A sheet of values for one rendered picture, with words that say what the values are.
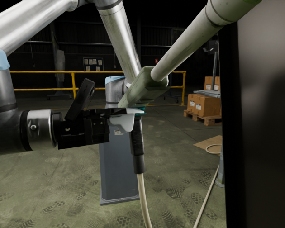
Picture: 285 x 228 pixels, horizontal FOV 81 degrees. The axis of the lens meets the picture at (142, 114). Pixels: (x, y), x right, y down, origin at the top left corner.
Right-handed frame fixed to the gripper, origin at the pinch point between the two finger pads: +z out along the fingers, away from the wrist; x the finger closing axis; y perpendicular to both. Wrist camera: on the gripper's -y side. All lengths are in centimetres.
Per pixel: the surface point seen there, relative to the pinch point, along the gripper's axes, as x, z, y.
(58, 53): -572, -82, -335
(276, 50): 30.2, 9.6, -0.7
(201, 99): -214, 195, -46
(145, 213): -1.4, -1.3, 26.3
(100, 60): -973, 109, -513
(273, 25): 30.6, 9.7, -3.8
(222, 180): -81, 91, 53
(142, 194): -0.3, -1.6, 21.4
